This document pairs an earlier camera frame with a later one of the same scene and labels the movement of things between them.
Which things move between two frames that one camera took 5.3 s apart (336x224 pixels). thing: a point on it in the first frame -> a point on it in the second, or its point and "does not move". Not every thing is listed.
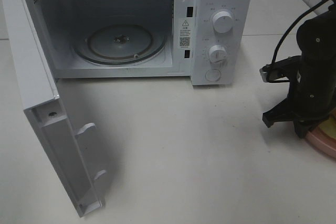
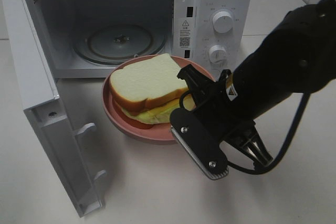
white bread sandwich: [329, 127] -> [149, 92]
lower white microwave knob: [218, 54] does not move
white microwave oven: [158, 25] does not move
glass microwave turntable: [120, 44] does not move
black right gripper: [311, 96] -> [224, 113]
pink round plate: [325, 142] -> [184, 63]
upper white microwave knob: [222, 22] does not move
